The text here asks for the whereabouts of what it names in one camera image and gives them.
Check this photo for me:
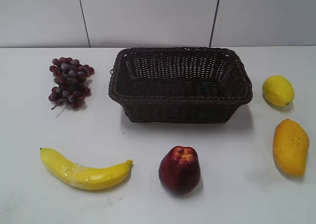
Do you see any red apple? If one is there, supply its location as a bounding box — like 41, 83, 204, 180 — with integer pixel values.
158, 146, 200, 195

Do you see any black wicker basket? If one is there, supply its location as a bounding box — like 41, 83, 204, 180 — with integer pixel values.
109, 47, 253, 124

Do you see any red grape bunch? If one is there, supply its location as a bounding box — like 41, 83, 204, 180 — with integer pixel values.
48, 57, 95, 110

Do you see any yellow banana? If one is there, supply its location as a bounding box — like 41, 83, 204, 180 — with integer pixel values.
40, 148, 133, 190

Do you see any yellow lemon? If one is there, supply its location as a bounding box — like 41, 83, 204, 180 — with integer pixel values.
262, 75, 295, 107

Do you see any orange mango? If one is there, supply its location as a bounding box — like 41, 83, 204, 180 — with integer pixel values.
273, 119, 310, 178

